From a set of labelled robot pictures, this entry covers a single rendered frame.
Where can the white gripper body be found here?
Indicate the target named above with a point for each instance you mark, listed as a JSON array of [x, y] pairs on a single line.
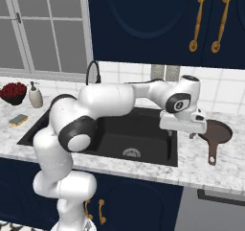
[[178, 125]]

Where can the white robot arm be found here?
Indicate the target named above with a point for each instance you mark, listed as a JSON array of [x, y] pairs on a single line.
[[105, 99]]

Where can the brown frying pan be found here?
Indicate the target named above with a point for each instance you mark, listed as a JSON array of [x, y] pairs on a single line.
[[220, 132]]

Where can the black sink basin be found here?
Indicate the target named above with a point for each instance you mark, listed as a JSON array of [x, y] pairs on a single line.
[[134, 135]]

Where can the yellow and grey sponge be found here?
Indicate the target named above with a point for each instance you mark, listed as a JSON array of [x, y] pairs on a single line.
[[18, 120]]

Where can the navy lower cupboard door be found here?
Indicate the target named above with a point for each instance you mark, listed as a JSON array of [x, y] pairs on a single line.
[[143, 206], [16, 190]]

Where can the grey dishwasher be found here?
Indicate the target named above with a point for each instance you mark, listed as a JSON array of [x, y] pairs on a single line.
[[210, 214]]

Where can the black curved tap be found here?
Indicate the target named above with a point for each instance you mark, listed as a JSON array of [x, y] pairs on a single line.
[[88, 69]]

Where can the wide navy upper cupboard door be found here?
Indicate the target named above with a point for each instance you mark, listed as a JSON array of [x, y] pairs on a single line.
[[143, 20]]

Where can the narrow navy upper cupboard door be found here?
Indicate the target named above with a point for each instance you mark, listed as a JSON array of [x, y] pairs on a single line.
[[236, 27]]

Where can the beige soap dispenser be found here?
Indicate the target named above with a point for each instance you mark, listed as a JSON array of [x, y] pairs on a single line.
[[35, 98]]

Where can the black bowl of red fruit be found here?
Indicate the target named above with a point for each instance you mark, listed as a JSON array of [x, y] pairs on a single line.
[[13, 92]]

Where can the grey framed window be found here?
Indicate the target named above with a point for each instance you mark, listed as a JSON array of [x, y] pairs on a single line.
[[41, 27]]

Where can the grey wall socket plate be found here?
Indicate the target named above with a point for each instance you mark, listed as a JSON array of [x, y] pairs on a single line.
[[157, 72], [173, 73]]

